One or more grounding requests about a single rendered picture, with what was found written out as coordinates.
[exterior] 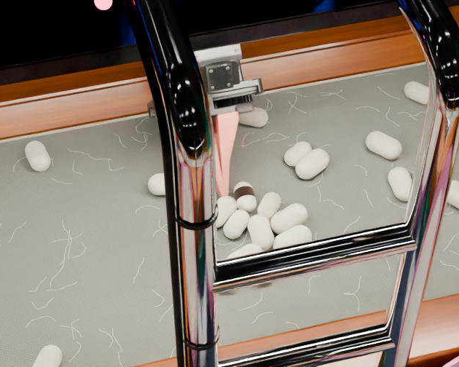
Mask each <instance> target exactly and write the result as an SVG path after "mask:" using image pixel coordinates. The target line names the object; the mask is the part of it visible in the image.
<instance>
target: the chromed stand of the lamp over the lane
mask: <svg viewBox="0 0 459 367"><path fill-rule="evenodd" d="M123 1H124V4H125V9H126V11H127V15H128V18H129V21H130V25H131V28H132V30H133V35H134V37H135V40H136V44H137V47H138V51H139V54H140V56H141V61H142V63H143V66H144V70H145V73H146V78H147V80H148V83H149V87H150V90H151V94H152V99H153V102H154V108H155V112H156V116H157V123H158V127H159V131H160V140H161V147H162V160H163V171H164V182H165V201H166V212H167V222H168V243H169V254H170V273H171V284H172V294H173V314H174V325H175V335H176V356H177V366H178V367H316V366H322V365H326V364H329V363H335V362H338V361H342V360H347V359H351V358H357V357H361V356H364V355H370V354H373V353H376V352H378V353H377V360H376V364H375V367H407V364H408V360H409V355H410V352H411V349H412V343H413V339H414V336H415V331H416V328H417V322H418V318H419V315H420V310H421V307H422V303H423V297H424V294H425V289H426V286H427V282H428V276H429V273H430V270H431V265H432V261H433V257H434V252H435V249H436V244H437V240H438V237H439V231H440V228H441V225H442V219H443V216H444V210H445V207H446V204H447V198H448V195H449V191H450V186H451V183H452V177H453V174H454V170H455V165H456V162H457V158H458V153H459V27H458V24H457V23H456V21H455V18H454V17H453V16H452V14H451V12H450V11H449V9H448V8H447V5H446V4H445V3H444V1H443V0H395V2H396V3H397V5H398V7H399V9H400V10H401V12H402V14H403V16H404V18H405V19H406V21H407V23H408V24H409V27H410V28H411V29H412V32H413V34H414V35H415V37H416V39H417V40H418V42H419V44H420V46H421V49H422V51H423V55H424V58H425V64H426V68H427V72H428V87H429V93H428V103H427V107H426V111H425V118H424V122H423V129H422V132H421V136H420V143H419V147H418V151H417V158H416V162H415V169H414V173H413V177H412V184H411V188H410V192H409V199H408V203H407V209H406V213H405V217H404V221H402V222H398V223H394V224H389V225H385V226H379V227H375V228H371V229H365V230H361V231H357V232H351V233H347V234H340V235H337V236H333V237H326V238H323V239H319V240H312V241H309V242H302V243H298V244H295V245H288V246H284V247H280V248H274V249H270V250H264V251H260V252H256V253H250V254H246V255H242V256H236V257H232V258H228V259H222V260H218V261H217V235H216V220H217V218H218V214H219V209H218V213H217V215H216V207H217V208H218V204H217V202H216V147H215V138H214V131H213V121H212V116H211V109H210V105H209V101H208V95H207V92H206V88H205V83H204V80H203V76H202V74H201V70H200V67H199V65H198V62H197V58H196V57H195V53H194V50H193V48H192V45H191V42H190V40H189V37H188V34H187V30H186V28H185V25H184V22H183V20H182V17H181V14H180V12H179V8H178V5H177V3H176V0H123ZM142 32H143V33H142ZM147 48H148V49H147ZM158 83H159V84H158ZM160 90H161V92H160ZM161 93H162V94H161ZM162 99H163V100H162ZM163 102H164V103H163ZM164 106H165V107H164ZM165 112H166V113H165ZM166 116H167V117H166ZM167 120H168V121H167ZM168 128H169V129H168ZM169 133H170V135H169ZM170 144H171V145H170ZM171 151H172V152H171ZM394 255H397V258H396V265H395V269H394V273H393V279H392V283H391V290H390V294H389V298H388V305H387V309H386V313H385V319H384V323H378V324H375V325H369V326H366V327H362V328H356V329H353V330H349V331H343V332H339V333H336V334H330V335H327V336H321V337H317V338H314V339H308V340H304V341H300V342H294V343H291V344H285V345H282V346H278V347H273V348H269V349H265V350H260V351H256V352H250V353H246V354H243V355H237V356H234V357H230V358H224V359H221V360H219V337H220V330H219V335H218V328H219V325H218V293H221V292H225V291H231V290H235V289H239V288H245V287H248V286H252V285H258V284H262V283H268V282H272V281H276V280H282V279H286V278H290V277H296V276H300V275H306V274H310V273H313V272H320V271H323V270H327V269H333V268H337V267H343V266H347V265H350V264H357V263H360V262H364V261H370V260H374V259H380V258H384V257H387V256H394ZM179 281H180V282H179ZM182 329H183V330H182Z"/></svg>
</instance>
